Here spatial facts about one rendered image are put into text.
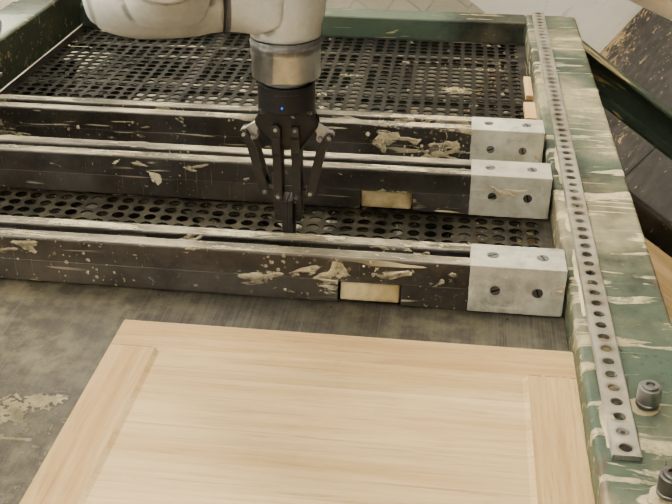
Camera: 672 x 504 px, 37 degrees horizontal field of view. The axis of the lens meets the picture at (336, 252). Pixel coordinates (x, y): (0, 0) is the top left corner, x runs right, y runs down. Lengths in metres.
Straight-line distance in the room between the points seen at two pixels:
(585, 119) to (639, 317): 0.68
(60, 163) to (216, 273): 0.44
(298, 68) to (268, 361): 0.36
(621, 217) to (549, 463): 0.55
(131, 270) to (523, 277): 0.53
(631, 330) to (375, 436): 0.35
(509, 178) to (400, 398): 0.53
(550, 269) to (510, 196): 0.29
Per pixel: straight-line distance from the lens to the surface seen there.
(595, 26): 5.05
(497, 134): 1.75
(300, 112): 1.29
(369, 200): 1.60
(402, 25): 2.47
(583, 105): 1.96
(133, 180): 1.66
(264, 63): 1.26
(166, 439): 1.11
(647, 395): 1.11
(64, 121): 1.88
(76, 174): 1.69
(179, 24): 1.21
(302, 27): 1.24
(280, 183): 1.35
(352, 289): 1.34
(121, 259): 1.39
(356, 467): 1.06
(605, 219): 1.52
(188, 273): 1.37
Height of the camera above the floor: 1.43
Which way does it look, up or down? 11 degrees down
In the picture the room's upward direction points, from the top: 55 degrees counter-clockwise
